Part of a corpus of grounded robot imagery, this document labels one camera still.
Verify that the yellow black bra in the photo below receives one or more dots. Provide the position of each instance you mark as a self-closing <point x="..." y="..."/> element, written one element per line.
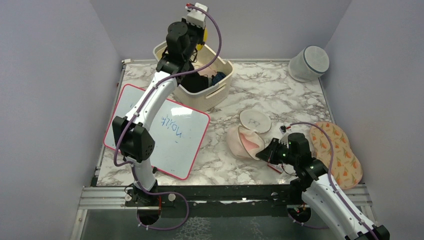
<point x="204" y="39"/>

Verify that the carrot pattern round cushion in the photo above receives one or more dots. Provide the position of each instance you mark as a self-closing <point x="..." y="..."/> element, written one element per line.
<point x="346" y="167"/>

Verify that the blue garment in basket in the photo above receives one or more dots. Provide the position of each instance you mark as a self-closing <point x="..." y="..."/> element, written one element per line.
<point x="217" y="78"/>

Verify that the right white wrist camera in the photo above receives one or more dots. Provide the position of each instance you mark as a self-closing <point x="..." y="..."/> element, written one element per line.
<point x="285" y="131"/>

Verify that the small red white card box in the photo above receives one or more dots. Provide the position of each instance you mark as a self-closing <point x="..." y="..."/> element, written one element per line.
<point x="279" y="168"/>

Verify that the black mounting rail base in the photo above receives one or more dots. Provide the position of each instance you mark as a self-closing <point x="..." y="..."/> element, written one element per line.
<point x="214" y="201"/>

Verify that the black garment in basket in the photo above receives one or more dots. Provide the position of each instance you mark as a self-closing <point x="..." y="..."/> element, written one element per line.
<point x="195" y="82"/>

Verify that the pink garment in basket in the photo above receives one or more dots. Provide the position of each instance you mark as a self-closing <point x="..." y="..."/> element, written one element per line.
<point x="208" y="72"/>

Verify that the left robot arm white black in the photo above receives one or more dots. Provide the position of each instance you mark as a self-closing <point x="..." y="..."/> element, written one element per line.
<point x="134" y="144"/>

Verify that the pink bra in bag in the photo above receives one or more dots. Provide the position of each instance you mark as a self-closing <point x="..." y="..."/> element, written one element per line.
<point x="252" y="143"/>

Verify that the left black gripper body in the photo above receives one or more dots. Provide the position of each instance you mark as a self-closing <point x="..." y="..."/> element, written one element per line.
<point x="195" y="34"/>

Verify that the cream plastic laundry basket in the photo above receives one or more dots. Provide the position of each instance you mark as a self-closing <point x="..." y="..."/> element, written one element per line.
<point x="212" y="96"/>

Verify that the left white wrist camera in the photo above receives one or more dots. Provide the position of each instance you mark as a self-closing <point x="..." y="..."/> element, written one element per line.
<point x="195" y="17"/>

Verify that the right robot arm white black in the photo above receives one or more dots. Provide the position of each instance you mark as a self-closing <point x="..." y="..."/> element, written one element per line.
<point x="317" y="188"/>

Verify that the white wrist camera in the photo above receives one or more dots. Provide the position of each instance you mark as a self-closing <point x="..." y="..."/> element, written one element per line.
<point x="195" y="17"/>
<point x="285" y="131"/>

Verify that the red framed whiteboard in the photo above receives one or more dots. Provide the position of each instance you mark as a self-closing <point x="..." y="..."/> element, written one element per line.
<point x="178" y="132"/>

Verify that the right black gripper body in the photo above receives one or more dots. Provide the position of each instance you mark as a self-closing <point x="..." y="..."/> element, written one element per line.
<point x="286" y="156"/>

